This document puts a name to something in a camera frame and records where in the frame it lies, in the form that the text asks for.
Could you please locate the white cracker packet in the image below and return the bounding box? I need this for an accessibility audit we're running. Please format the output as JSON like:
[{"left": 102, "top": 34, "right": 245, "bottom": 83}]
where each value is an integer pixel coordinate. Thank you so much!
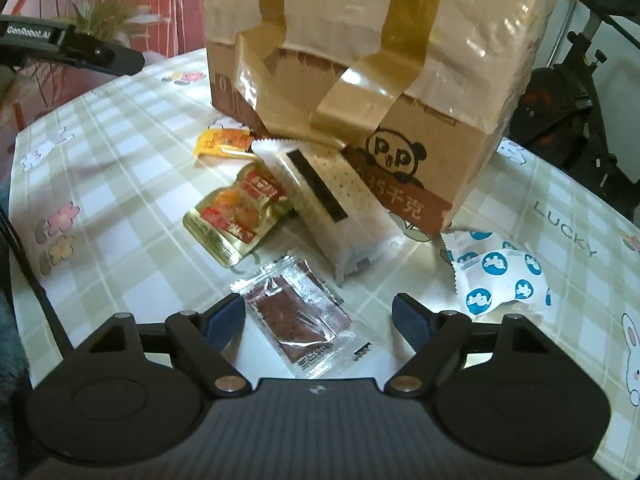
[{"left": 250, "top": 137, "right": 407, "bottom": 287}]

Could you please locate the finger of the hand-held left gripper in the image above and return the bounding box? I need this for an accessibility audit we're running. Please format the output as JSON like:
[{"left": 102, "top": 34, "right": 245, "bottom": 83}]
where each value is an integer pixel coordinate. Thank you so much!
[{"left": 62, "top": 29, "right": 147, "bottom": 77}]

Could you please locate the clear packet with brown snack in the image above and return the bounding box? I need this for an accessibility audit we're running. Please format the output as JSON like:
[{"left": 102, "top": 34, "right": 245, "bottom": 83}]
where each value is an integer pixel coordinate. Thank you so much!
[{"left": 231, "top": 254, "right": 373, "bottom": 380}]

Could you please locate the checked tablecloth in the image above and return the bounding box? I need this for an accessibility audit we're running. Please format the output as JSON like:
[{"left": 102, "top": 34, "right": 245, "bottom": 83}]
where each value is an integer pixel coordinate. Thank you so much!
[{"left": 9, "top": 47, "right": 640, "bottom": 463}]

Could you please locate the taped cardboard box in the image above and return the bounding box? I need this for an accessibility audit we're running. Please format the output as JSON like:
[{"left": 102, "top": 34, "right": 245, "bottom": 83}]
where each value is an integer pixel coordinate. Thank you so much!
[{"left": 206, "top": 0, "right": 571, "bottom": 235}]

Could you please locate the white blue-dotted snack packet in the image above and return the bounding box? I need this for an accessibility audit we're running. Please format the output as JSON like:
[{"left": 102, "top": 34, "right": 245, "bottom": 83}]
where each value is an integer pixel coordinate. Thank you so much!
[{"left": 440, "top": 230, "right": 552, "bottom": 319}]

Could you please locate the gold snack pouch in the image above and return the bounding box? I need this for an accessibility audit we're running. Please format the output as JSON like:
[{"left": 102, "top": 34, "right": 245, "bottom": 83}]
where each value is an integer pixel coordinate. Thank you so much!
[{"left": 182, "top": 160, "right": 296, "bottom": 267}]

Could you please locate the thin black cable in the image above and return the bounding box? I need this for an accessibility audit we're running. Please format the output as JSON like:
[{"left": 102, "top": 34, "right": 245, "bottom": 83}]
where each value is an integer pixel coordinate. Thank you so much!
[{"left": 0, "top": 205, "right": 74, "bottom": 357}]

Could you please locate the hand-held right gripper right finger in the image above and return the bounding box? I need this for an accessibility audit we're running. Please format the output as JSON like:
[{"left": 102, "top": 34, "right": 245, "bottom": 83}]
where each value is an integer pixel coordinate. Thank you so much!
[{"left": 390, "top": 294, "right": 551, "bottom": 396}]

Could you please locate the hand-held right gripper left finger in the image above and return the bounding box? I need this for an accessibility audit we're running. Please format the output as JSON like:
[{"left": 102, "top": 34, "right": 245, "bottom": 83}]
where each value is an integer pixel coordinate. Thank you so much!
[{"left": 75, "top": 294, "right": 251, "bottom": 397}]

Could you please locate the small orange snack packet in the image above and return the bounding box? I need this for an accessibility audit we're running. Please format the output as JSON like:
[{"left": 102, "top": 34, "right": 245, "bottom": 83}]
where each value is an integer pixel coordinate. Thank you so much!
[{"left": 194, "top": 129, "right": 257, "bottom": 158}]

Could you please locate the black exercise bike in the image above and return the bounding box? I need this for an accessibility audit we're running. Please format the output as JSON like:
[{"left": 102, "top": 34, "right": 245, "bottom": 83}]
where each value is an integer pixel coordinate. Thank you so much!
[{"left": 510, "top": 0, "right": 640, "bottom": 187}]

